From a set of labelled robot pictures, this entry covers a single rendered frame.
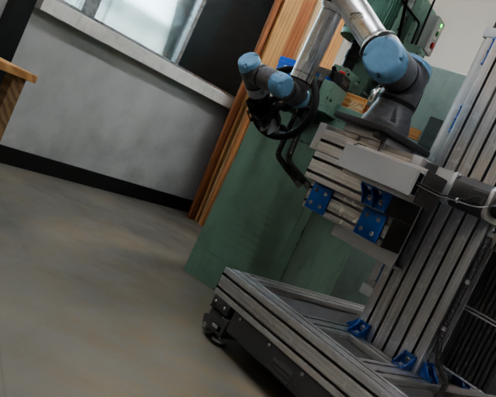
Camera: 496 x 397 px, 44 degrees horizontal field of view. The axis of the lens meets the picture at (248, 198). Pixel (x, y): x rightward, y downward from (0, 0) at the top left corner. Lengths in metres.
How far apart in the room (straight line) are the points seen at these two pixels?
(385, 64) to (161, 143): 2.38
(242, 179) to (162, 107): 1.38
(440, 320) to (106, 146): 2.40
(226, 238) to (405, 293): 0.95
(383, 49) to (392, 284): 0.68
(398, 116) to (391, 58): 0.19
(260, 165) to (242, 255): 0.38
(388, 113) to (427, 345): 0.67
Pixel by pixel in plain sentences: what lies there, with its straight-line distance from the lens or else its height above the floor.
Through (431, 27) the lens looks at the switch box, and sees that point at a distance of 2.91.
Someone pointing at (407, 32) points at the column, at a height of 1.34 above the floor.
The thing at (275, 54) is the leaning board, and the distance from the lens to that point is 4.19.
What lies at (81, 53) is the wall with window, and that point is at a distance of 3.38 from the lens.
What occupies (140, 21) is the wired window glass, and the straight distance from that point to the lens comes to 3.66.
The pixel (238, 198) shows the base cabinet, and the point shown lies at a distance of 2.54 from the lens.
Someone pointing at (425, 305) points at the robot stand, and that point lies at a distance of 1.81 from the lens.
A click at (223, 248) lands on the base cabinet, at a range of 2.55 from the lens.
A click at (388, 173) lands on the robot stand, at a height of 0.69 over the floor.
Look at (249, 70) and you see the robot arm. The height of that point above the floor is 0.82.
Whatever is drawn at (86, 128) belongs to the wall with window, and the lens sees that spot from 3.53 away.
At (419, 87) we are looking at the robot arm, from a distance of 1.87.
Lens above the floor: 0.61
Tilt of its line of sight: 5 degrees down
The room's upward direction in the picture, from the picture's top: 25 degrees clockwise
